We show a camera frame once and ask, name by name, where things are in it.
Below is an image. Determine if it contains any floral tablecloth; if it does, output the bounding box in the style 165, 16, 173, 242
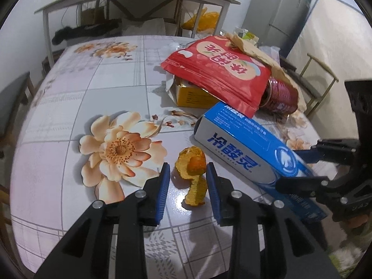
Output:
10, 35, 323, 274

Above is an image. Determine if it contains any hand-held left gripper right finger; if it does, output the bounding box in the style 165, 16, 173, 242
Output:
205, 162, 340, 279

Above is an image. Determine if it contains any white and green packet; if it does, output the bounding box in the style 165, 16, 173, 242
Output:
232, 27, 259, 43

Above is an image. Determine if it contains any red snack bag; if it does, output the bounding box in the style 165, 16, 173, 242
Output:
161, 36, 272, 119

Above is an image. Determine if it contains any black cloth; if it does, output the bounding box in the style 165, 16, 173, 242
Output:
52, 19, 123, 45

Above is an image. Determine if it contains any white mattress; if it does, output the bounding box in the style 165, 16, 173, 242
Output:
286, 0, 372, 140

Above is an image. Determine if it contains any red tin can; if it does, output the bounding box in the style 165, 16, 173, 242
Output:
259, 76, 299, 115

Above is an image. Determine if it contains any yellow and white medicine box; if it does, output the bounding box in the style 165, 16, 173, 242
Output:
166, 73, 223, 109

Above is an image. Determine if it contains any white plastic bag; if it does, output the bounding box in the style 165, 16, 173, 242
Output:
122, 17, 166, 37

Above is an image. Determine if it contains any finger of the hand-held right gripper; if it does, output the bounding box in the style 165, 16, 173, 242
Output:
275, 177, 349, 204
295, 139, 361, 163

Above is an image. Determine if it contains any orange peel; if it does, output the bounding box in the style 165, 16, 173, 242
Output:
174, 146, 208, 207

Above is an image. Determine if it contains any brown paper bag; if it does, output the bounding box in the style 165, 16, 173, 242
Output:
225, 32, 307, 114

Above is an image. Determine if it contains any orange plastic bag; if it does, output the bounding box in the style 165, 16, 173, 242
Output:
183, 7, 221, 32

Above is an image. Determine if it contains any wooden chair with dark seat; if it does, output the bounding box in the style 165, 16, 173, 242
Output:
279, 53, 339, 117

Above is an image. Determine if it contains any grey refrigerator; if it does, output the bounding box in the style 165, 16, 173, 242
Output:
242, 0, 312, 59

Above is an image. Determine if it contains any blue toothpaste box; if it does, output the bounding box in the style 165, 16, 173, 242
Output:
193, 102, 327, 224

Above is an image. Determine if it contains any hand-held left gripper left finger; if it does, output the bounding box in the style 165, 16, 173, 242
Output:
35, 163, 171, 279

